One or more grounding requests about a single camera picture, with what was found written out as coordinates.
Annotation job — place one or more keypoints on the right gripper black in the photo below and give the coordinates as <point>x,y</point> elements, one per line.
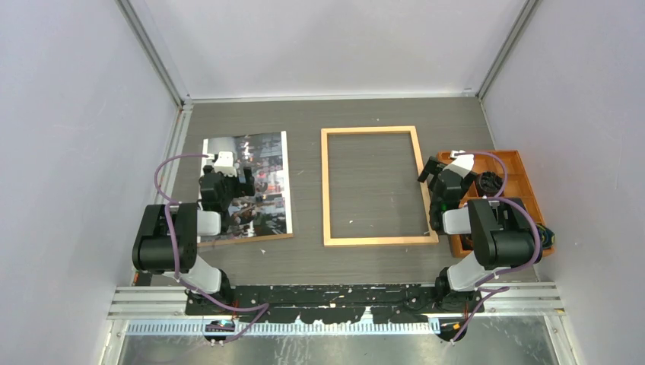
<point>430,168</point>

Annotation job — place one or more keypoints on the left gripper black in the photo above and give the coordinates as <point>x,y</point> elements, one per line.
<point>246,188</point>

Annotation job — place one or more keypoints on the glossy colour photo print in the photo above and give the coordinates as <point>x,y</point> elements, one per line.
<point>268,212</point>

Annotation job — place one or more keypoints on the brown fibreboard backing board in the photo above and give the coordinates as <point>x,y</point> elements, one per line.
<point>244,240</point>

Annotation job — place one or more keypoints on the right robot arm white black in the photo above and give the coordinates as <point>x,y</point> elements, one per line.
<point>504,236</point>

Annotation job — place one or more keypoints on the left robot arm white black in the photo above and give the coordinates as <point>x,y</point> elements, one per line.
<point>166,242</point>

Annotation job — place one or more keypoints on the orange compartment tray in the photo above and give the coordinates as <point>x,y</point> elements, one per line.
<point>518,186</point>

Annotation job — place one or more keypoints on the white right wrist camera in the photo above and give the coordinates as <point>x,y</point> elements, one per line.
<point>462,163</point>

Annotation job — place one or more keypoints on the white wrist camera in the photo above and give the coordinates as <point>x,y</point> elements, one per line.
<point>223,163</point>
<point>462,163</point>

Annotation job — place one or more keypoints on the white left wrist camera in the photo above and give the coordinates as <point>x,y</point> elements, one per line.
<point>223,163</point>

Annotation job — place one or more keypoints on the aluminium left side rail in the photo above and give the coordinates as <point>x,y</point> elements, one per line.
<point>175,147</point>

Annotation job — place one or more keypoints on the aluminium rail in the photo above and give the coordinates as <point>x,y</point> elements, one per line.
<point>522,299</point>
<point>175,147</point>

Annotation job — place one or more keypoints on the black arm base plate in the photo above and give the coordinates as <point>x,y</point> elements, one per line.
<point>334,304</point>

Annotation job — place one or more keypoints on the aluminium front rail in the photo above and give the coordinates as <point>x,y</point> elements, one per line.
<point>522,299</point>

